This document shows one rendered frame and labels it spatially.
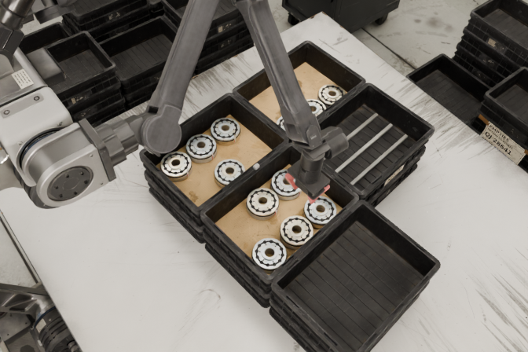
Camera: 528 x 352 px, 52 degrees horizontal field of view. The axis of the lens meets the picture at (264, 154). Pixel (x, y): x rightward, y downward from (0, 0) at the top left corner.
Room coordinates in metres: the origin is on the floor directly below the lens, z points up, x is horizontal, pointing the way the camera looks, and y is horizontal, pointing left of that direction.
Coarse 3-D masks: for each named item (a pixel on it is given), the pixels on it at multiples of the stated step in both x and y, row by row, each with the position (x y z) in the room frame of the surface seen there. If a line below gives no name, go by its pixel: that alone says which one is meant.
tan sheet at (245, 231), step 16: (304, 192) 0.95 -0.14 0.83; (240, 208) 0.88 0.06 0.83; (288, 208) 0.89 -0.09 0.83; (336, 208) 0.90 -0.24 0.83; (224, 224) 0.82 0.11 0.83; (240, 224) 0.82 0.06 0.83; (256, 224) 0.83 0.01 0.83; (272, 224) 0.83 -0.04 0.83; (240, 240) 0.77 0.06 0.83; (256, 240) 0.77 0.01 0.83; (288, 256) 0.72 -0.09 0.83
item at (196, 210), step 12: (228, 96) 1.27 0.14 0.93; (204, 108) 1.20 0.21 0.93; (192, 120) 1.15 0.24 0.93; (264, 120) 1.17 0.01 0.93; (276, 132) 1.12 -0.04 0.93; (144, 156) 0.99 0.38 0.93; (264, 156) 1.02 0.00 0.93; (156, 168) 0.95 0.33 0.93; (252, 168) 0.97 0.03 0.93; (168, 180) 0.91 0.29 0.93; (216, 192) 0.87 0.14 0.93; (192, 204) 0.83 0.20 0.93; (204, 204) 0.83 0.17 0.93
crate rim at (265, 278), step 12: (288, 144) 1.07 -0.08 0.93; (276, 156) 1.02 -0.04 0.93; (324, 168) 0.99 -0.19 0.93; (240, 180) 0.92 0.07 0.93; (336, 180) 0.95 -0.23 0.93; (228, 192) 0.87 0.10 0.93; (348, 192) 0.90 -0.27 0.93; (216, 204) 0.83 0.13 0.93; (348, 204) 0.86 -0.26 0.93; (204, 216) 0.79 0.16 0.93; (324, 228) 0.77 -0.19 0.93; (228, 240) 0.71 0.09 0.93; (312, 240) 0.73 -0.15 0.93; (240, 252) 0.68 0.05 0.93; (300, 252) 0.69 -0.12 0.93; (252, 264) 0.64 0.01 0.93; (288, 264) 0.65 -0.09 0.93; (264, 276) 0.61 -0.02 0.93; (276, 276) 0.61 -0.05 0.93
